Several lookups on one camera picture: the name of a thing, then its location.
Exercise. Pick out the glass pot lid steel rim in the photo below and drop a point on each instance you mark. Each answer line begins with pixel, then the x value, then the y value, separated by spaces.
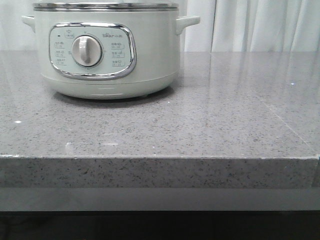
pixel 105 5

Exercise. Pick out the pale green electric cooking pot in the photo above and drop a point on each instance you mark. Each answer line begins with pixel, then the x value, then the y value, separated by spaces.
pixel 108 54

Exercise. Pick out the white pleated curtain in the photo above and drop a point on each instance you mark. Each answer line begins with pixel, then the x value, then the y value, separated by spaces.
pixel 225 26

